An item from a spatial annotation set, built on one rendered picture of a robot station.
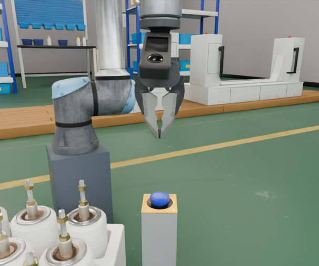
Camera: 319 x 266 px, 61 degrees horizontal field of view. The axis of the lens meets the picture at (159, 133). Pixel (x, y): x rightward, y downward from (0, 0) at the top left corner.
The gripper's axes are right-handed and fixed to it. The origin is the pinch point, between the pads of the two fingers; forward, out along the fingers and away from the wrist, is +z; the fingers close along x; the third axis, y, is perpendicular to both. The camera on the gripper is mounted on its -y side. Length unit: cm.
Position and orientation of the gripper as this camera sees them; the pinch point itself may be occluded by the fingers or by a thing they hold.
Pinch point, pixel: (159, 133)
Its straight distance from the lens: 51.4
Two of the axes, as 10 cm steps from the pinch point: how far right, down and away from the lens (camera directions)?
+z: 0.0, 9.6, 2.8
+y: 0.2, -2.8, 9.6
